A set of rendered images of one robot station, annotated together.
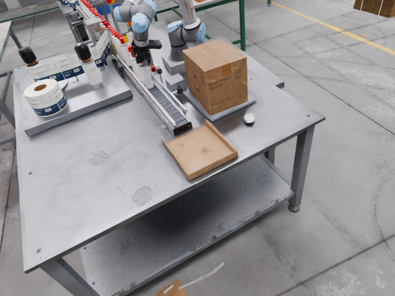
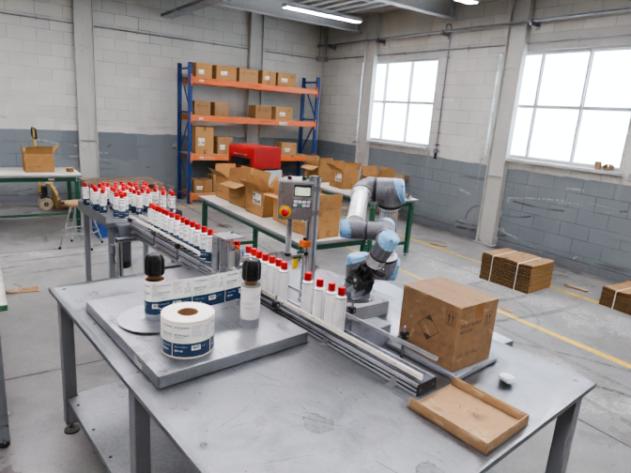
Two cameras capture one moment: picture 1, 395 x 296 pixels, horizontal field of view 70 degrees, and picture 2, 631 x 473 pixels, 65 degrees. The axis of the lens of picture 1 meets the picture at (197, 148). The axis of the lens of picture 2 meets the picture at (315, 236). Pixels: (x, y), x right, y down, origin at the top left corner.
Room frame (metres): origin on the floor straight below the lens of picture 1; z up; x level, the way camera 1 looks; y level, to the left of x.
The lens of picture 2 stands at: (-0.18, 1.04, 1.79)
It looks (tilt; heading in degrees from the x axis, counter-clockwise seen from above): 14 degrees down; 339
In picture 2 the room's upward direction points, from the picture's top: 4 degrees clockwise
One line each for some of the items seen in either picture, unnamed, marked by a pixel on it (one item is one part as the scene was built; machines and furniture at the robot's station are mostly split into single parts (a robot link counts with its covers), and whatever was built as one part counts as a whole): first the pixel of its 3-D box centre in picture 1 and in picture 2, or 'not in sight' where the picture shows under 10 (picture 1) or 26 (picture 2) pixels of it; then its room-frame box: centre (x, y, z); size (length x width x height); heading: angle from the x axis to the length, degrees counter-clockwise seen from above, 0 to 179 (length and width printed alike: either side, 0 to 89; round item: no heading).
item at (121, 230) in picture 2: (78, 27); (121, 245); (3.73, 1.16, 0.71); 0.15 x 0.12 x 0.34; 111
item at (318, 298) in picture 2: (137, 66); (318, 299); (1.75, 0.28, 0.98); 0.05 x 0.05 x 0.20
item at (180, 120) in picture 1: (133, 70); (289, 309); (1.95, 0.35, 0.86); 1.65 x 0.08 x 0.04; 21
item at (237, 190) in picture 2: not in sight; (244, 188); (4.98, -0.05, 0.97); 0.44 x 0.38 x 0.37; 109
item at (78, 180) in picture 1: (127, 87); (287, 330); (1.80, 0.40, 0.82); 2.10 x 1.50 x 0.02; 21
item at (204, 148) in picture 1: (198, 147); (467, 410); (1.02, -0.01, 0.85); 0.30 x 0.26 x 0.04; 21
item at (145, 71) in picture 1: (146, 73); (340, 309); (1.63, 0.22, 0.98); 0.05 x 0.05 x 0.20
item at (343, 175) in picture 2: not in sight; (342, 174); (6.34, -1.75, 0.97); 0.42 x 0.39 x 0.37; 102
